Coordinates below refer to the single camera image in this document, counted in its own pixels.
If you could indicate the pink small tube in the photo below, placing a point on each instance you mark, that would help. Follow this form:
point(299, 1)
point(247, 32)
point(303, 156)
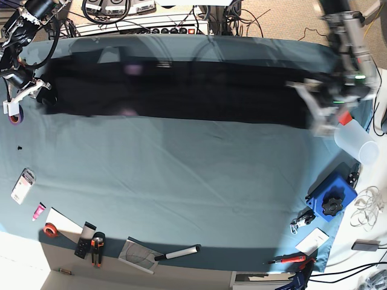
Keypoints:
point(40, 209)

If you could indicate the white card box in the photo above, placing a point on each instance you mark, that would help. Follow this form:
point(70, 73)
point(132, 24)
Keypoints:
point(312, 242)

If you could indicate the grey adapter box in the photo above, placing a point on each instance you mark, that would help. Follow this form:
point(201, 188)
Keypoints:
point(362, 245)

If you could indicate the grey patterned booklet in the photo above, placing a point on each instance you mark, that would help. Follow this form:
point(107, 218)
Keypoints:
point(139, 257)

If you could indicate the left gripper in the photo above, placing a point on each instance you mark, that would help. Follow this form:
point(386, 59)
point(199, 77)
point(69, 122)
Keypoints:
point(327, 102)

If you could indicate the translucent plastic cup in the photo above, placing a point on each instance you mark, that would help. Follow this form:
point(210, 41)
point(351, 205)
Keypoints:
point(355, 141)

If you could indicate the purple tape roll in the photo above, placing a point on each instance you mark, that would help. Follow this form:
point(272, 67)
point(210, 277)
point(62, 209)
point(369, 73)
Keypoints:
point(18, 118)

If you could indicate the blue block with knob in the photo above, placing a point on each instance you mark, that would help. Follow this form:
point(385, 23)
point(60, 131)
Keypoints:
point(331, 197)

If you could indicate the power strip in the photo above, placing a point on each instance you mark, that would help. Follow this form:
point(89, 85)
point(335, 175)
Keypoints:
point(190, 29)

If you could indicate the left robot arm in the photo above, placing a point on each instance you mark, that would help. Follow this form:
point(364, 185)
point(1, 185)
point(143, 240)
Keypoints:
point(346, 39)

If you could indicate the metal pulley carabiner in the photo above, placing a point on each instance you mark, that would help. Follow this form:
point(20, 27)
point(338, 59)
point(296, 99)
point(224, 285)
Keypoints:
point(304, 218)

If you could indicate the red cube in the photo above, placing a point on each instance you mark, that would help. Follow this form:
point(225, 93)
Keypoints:
point(345, 118)

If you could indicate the orange tape roll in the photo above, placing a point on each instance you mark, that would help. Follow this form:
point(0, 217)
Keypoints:
point(50, 230)

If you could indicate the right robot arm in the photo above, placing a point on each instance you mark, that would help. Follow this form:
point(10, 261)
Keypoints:
point(19, 31)

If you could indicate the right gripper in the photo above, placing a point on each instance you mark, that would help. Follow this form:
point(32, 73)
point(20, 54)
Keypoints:
point(23, 80)

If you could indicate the white black marker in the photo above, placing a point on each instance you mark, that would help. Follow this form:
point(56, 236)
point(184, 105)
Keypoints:
point(172, 255)

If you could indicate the orange screwdriver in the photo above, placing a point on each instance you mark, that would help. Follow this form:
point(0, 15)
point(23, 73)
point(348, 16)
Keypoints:
point(294, 259)

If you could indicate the black t-shirt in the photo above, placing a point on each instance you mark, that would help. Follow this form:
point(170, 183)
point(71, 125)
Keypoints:
point(193, 90)

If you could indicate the orange black pliers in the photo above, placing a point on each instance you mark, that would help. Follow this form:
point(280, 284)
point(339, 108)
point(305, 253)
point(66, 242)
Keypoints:
point(97, 247)

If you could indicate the pink white blister pack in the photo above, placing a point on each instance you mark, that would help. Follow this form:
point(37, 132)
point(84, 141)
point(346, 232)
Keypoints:
point(23, 185)

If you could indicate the black white remote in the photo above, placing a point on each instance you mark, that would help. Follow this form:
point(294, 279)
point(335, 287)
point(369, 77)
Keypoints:
point(84, 242)

